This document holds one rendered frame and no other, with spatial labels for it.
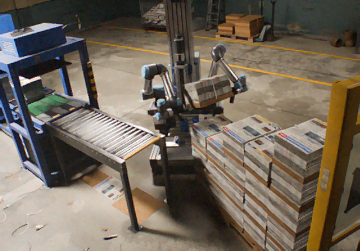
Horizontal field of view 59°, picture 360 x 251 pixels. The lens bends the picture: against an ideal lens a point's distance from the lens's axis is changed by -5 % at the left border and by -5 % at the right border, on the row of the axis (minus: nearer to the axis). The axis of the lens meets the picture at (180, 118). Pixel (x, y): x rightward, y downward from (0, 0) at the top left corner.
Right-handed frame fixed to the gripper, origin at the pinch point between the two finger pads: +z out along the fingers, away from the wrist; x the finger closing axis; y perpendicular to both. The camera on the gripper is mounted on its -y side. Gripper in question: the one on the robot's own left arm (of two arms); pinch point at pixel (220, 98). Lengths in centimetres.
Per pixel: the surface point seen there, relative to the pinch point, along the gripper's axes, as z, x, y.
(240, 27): -382, -430, 110
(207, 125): 28.5, 11.4, -18.8
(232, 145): 43, 71, -29
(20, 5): 109, -822, 382
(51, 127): 159, -88, 19
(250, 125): 25, 75, -19
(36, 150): 182, -106, -2
